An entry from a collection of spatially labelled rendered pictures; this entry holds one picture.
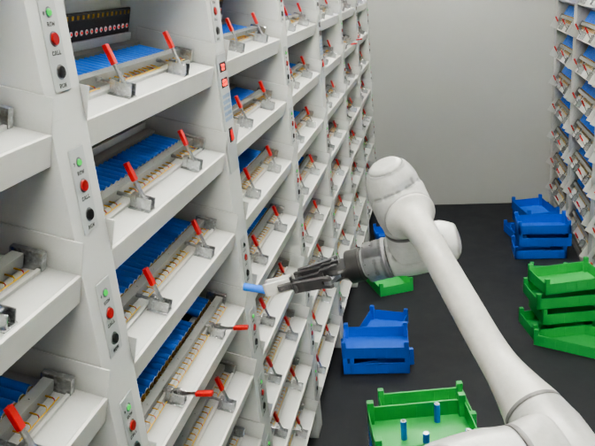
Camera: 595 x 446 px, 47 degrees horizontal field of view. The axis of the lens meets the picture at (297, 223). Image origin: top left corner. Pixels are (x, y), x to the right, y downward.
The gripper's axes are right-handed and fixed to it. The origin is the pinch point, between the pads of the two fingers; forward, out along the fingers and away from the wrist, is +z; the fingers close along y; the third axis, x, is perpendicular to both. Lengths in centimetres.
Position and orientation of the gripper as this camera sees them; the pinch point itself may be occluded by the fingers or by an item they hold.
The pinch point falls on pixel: (279, 285)
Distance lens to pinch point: 155.8
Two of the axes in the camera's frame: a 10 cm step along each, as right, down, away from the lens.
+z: -9.3, 2.6, 2.7
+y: -1.7, 3.4, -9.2
